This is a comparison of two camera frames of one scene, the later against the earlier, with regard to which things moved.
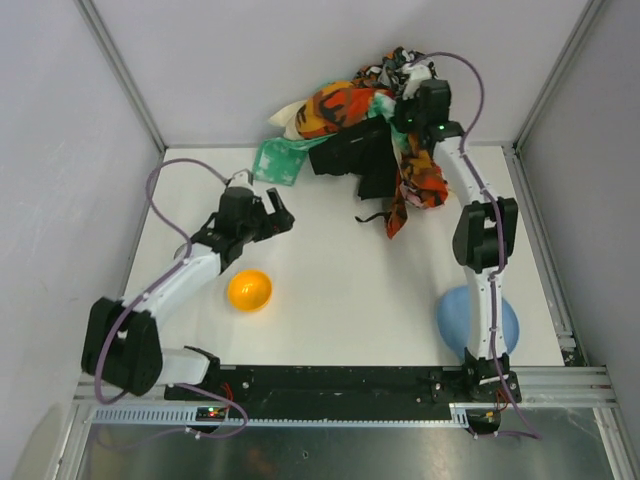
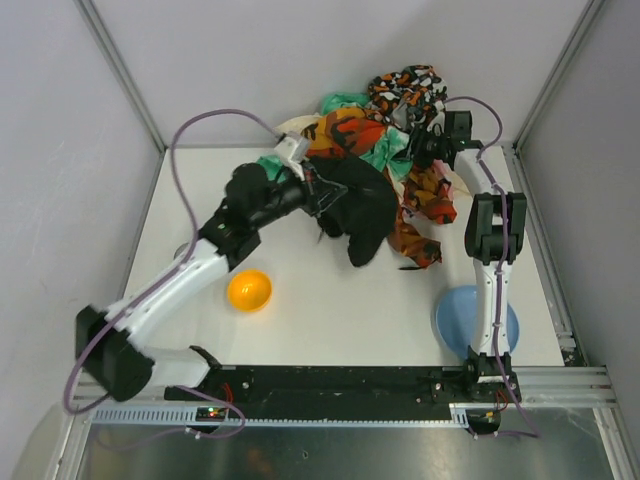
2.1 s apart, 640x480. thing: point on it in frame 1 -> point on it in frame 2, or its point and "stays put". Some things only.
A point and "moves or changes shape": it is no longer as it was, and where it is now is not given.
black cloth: x=368 y=152 -> x=351 y=197
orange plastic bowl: x=249 y=290 stays put
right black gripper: x=355 y=151 -> x=422 y=148
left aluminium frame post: x=120 y=70 stays put
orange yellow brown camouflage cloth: x=420 y=180 -> x=349 y=132
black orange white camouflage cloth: x=388 y=73 moves or changes shape
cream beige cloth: x=287 y=118 -> x=298 y=124
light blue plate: x=454 y=315 stays put
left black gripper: x=270 y=222 -> x=310 y=189
